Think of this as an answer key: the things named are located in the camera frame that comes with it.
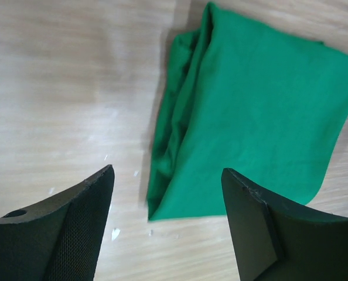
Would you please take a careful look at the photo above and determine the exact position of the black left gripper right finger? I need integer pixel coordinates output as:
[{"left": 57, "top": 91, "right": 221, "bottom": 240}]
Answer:
[{"left": 221, "top": 168, "right": 348, "bottom": 280}]

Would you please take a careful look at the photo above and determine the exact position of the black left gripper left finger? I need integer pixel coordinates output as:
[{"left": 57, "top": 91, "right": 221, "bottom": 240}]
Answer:
[{"left": 0, "top": 165, "right": 115, "bottom": 280}]

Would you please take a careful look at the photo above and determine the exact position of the green t-shirt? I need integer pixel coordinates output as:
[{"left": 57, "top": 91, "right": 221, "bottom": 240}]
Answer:
[{"left": 147, "top": 2, "right": 348, "bottom": 221}]

